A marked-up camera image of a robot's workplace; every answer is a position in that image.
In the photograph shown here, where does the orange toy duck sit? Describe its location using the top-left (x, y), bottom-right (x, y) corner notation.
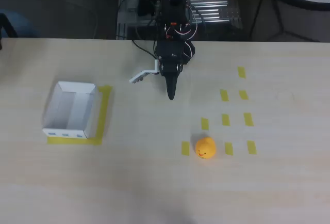
top-left (194, 136), bottom-right (217, 161)

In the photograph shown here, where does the white cardboard box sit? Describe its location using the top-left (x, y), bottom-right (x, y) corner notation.
top-left (42, 81), bottom-right (98, 140)

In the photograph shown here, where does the aluminium profile rack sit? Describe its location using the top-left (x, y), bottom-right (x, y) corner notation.
top-left (116, 0), bottom-right (243, 41)

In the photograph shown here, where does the long yellow tape strip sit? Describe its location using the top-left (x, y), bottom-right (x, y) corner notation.
top-left (47, 136), bottom-right (103, 147)
top-left (94, 85), bottom-right (113, 147)

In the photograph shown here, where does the blue chair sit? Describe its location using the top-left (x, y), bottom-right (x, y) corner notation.
top-left (0, 9), bottom-right (42, 38)

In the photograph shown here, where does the black angular object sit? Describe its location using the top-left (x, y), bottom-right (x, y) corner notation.
top-left (0, 13), bottom-right (19, 38)

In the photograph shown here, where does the black camera cable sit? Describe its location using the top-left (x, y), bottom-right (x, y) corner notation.
top-left (132, 39), bottom-right (158, 61)

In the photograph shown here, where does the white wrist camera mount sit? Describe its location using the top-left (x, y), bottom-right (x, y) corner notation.
top-left (128, 59), bottom-right (160, 84)

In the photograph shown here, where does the black table leg frame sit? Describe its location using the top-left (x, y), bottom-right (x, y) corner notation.
top-left (249, 0), bottom-right (322, 43)

